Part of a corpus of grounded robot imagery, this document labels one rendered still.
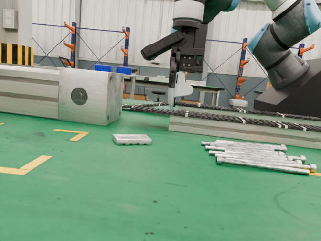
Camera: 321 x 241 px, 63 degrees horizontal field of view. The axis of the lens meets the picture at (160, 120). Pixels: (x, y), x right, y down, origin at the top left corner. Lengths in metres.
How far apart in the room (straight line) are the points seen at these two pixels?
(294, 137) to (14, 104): 0.51
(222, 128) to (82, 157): 0.27
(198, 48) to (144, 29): 7.76
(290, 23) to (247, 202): 0.88
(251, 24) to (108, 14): 4.27
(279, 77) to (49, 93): 0.88
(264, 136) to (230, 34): 8.00
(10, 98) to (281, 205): 0.47
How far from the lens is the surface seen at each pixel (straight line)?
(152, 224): 0.18
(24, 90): 0.54
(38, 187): 0.23
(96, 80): 0.47
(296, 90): 1.02
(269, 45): 1.10
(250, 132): 0.49
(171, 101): 0.64
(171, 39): 0.66
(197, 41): 0.66
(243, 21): 8.61
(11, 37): 4.04
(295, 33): 1.07
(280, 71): 1.12
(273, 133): 0.50
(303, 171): 0.35
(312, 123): 0.72
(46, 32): 9.25
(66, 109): 0.50
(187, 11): 0.66
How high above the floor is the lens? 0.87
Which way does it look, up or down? 9 degrees down
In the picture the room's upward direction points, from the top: 6 degrees clockwise
